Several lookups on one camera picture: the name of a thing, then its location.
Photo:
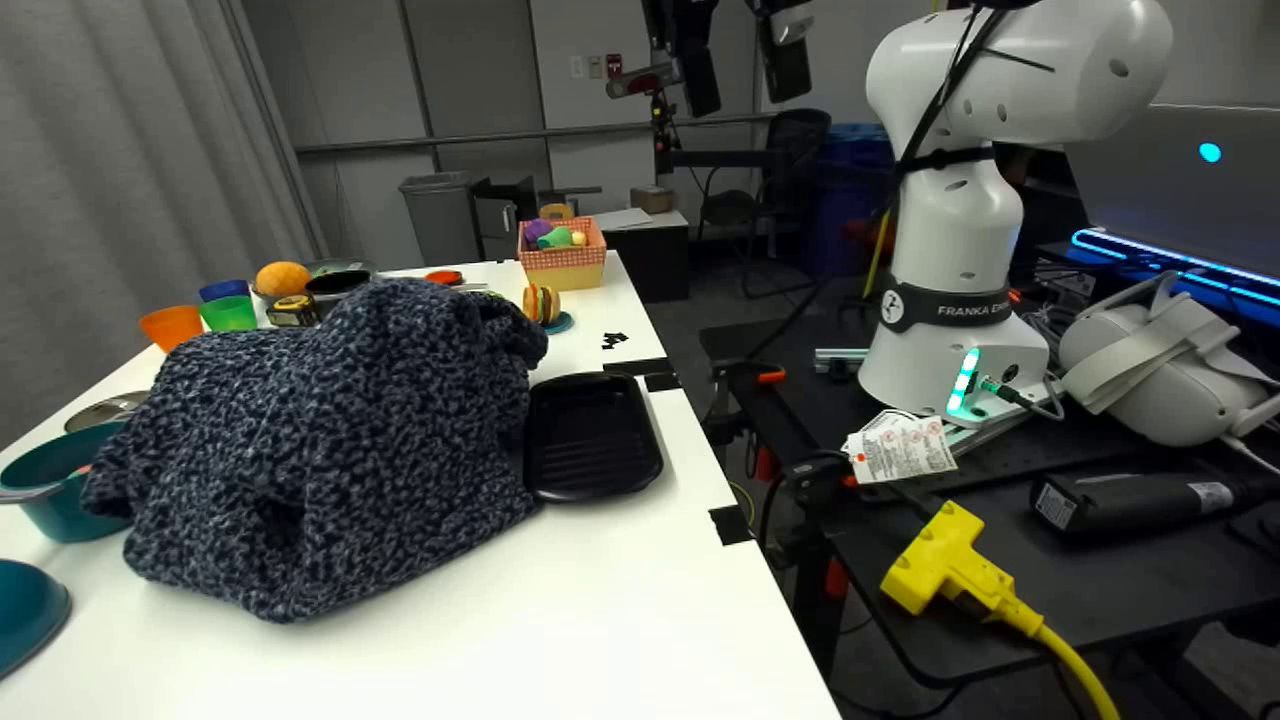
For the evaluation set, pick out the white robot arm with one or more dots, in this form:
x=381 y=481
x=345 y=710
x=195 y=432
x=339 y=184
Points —
x=948 y=89

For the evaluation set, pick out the orange toy basket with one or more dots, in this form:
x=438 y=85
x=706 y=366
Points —
x=561 y=253

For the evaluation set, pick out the white crumpled label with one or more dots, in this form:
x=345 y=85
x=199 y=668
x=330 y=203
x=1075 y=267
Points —
x=899 y=449

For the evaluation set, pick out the blue cup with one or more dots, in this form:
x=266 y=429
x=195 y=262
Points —
x=220 y=290

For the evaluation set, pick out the open laptop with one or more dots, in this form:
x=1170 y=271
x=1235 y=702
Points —
x=1191 y=191

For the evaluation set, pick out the toy burger on plate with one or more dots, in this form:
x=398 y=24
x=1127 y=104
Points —
x=540 y=305

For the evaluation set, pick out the orange cup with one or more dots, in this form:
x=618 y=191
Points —
x=175 y=324

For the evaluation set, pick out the teal bowl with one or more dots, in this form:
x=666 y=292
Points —
x=35 y=614

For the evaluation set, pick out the white VR headset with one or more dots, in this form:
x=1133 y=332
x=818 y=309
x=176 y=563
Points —
x=1158 y=360

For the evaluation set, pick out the black power brick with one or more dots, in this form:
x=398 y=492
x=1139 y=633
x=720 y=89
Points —
x=1092 y=507

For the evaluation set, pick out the blue bin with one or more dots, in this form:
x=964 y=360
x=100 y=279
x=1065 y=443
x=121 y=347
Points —
x=851 y=195

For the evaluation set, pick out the black office chair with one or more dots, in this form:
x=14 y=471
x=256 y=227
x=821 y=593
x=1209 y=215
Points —
x=786 y=176

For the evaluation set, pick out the orange ball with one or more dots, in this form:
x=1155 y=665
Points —
x=282 y=279

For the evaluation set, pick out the green cup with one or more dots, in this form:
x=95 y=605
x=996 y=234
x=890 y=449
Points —
x=228 y=313

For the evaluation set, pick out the dark blue knitted cloth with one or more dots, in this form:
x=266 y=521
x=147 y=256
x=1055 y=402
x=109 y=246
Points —
x=305 y=471

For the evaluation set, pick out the camera on tripod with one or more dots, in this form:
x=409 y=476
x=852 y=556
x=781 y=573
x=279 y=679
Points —
x=653 y=85

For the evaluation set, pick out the teal mug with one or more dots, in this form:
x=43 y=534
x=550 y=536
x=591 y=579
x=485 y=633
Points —
x=44 y=485

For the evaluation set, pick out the black plastic tray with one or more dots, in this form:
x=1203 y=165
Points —
x=591 y=438

